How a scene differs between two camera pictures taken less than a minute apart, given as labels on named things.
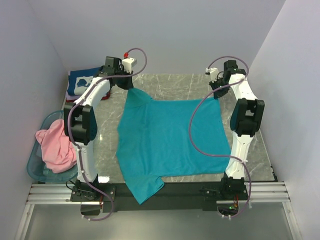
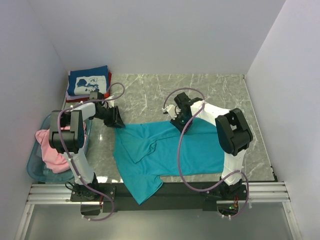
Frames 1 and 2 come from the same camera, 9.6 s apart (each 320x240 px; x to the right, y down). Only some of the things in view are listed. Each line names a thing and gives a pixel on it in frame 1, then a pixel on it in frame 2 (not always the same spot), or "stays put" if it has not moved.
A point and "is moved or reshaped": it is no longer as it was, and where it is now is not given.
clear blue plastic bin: (36, 167) stays put
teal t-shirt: (153, 140) is moved or reshaped
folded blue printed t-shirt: (79, 80) stays put
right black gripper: (217, 94) -> (175, 122)
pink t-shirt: (59, 152) stays put
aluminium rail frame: (268, 192) stays put
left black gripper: (128, 85) -> (116, 120)
